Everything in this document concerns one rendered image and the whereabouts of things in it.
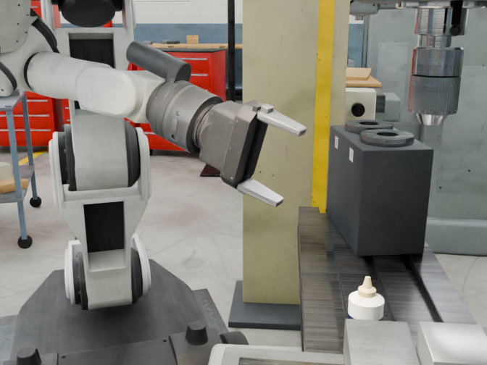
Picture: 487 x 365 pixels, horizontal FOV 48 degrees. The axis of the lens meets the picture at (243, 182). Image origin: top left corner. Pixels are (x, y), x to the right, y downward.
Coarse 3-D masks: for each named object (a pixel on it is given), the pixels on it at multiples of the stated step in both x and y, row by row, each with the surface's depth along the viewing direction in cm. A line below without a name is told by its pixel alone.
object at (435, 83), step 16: (416, 64) 53; (432, 64) 52; (448, 64) 52; (416, 80) 53; (432, 80) 52; (448, 80) 52; (416, 96) 54; (432, 96) 52; (448, 96) 52; (416, 112) 54; (432, 112) 53; (448, 112) 53
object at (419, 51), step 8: (416, 48) 53; (424, 48) 52; (432, 48) 52; (440, 48) 51; (448, 48) 51; (456, 48) 51; (416, 56) 53; (424, 56) 52; (432, 56) 52; (440, 56) 51; (448, 56) 51; (456, 56) 52
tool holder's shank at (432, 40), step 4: (428, 36) 53; (432, 36) 52; (436, 36) 52; (440, 36) 52; (444, 36) 52; (448, 36) 52; (428, 40) 53; (432, 40) 52; (436, 40) 52; (440, 40) 52; (444, 40) 52; (448, 40) 52; (428, 44) 53; (432, 44) 52; (436, 44) 52; (440, 44) 52; (444, 44) 52; (448, 44) 52
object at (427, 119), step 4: (420, 116) 54; (424, 116) 54; (428, 116) 54; (432, 116) 54; (436, 116) 54; (440, 116) 54; (444, 116) 54; (420, 120) 55; (424, 120) 54; (428, 120) 54; (432, 120) 54; (436, 120) 54; (440, 120) 54; (444, 120) 55; (424, 124) 55; (428, 124) 54; (432, 124) 54; (436, 124) 54; (440, 124) 54
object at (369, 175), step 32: (352, 128) 102; (384, 128) 100; (352, 160) 94; (384, 160) 90; (416, 160) 90; (352, 192) 95; (384, 192) 91; (416, 192) 92; (352, 224) 96; (384, 224) 93; (416, 224) 93
